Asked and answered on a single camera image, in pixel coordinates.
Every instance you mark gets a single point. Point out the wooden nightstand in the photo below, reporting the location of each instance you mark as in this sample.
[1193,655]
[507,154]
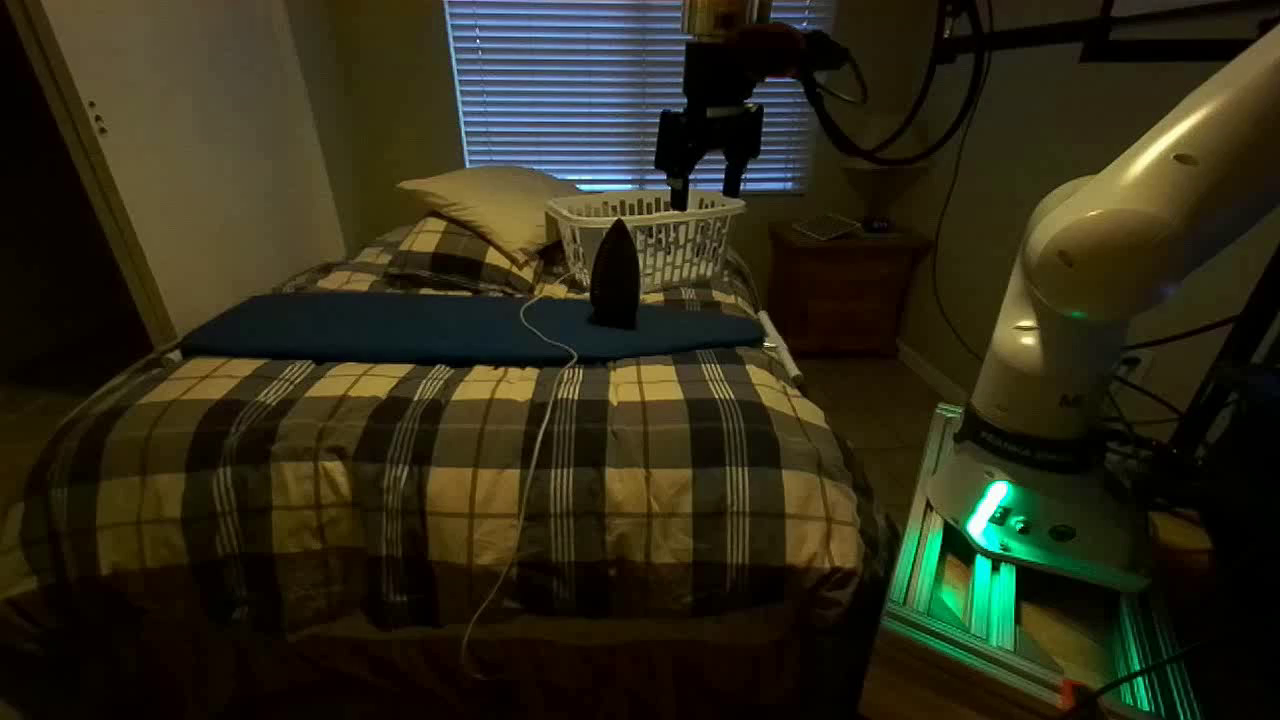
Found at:
[843,298]

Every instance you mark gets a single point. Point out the black overhead camera boom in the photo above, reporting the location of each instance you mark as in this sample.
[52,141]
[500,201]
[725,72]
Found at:
[1128,33]

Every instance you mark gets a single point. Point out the white door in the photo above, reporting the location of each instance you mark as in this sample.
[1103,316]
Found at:
[194,139]

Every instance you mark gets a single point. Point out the black clothes iron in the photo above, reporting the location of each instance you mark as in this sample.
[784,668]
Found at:
[614,278]

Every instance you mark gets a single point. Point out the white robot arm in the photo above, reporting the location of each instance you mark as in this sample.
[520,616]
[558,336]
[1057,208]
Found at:
[1096,248]

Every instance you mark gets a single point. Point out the white window blinds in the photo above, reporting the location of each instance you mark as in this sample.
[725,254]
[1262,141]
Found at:
[564,85]

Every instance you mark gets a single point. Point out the white laundry basket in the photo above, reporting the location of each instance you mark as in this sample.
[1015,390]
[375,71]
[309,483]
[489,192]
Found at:
[672,246]

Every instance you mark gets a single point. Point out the blue ironing board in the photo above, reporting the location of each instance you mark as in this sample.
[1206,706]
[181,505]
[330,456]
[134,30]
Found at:
[452,330]

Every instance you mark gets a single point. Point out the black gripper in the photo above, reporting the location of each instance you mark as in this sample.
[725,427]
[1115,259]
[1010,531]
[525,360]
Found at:
[719,118]

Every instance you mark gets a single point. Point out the metal robot base stand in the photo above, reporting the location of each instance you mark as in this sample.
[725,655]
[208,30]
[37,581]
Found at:
[1035,590]

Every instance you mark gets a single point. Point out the beige pillow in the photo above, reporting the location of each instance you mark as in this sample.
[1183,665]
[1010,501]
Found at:
[507,207]

